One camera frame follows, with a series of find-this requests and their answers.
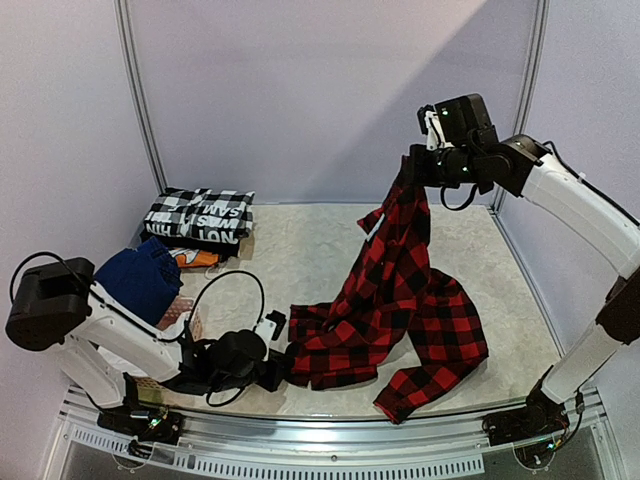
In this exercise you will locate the navy blue garment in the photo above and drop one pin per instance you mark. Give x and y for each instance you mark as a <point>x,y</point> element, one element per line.
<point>145,280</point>

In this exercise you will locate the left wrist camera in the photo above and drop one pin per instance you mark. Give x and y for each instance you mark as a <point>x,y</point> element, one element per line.
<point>270,327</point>

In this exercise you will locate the aluminium front rail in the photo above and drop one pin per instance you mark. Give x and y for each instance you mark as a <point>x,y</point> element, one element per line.
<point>220,446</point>

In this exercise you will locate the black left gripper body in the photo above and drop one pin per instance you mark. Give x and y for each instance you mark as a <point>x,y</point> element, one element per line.
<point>268,382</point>

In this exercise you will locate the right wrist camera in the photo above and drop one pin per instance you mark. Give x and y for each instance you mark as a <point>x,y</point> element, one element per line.
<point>458,122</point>

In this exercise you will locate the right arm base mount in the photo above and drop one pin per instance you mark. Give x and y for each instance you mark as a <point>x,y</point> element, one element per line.
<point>544,428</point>

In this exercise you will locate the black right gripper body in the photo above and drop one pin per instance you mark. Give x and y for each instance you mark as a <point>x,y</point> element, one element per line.
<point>417,165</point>

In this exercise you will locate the pink plastic laundry basket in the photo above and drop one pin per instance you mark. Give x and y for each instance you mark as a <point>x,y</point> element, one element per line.
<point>171,324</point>

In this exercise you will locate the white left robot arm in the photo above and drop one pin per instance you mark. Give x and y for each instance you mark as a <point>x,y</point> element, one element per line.
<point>58,308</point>

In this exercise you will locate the black white checkered folded shirt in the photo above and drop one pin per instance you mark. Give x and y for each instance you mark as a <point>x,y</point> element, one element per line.
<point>201,219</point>

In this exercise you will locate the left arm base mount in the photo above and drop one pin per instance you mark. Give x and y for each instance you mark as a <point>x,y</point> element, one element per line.
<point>145,427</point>

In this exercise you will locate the aluminium frame post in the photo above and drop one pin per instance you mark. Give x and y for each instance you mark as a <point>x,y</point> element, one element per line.
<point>531,66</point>
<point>124,23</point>

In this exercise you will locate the left aluminium frame post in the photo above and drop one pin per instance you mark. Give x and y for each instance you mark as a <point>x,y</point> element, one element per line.
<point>124,23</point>

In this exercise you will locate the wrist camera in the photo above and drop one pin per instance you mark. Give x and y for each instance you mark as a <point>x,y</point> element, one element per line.
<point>458,122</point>
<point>270,327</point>

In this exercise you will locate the orange white folded garment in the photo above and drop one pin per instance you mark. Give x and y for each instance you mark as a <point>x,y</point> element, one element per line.
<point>192,259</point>

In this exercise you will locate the red black plaid shirt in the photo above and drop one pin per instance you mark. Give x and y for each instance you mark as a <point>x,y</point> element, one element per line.
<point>391,292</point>

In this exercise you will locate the right aluminium frame post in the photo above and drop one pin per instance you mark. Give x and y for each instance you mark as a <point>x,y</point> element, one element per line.
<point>531,66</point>

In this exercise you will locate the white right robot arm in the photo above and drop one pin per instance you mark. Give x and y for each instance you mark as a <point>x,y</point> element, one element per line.
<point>533,171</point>

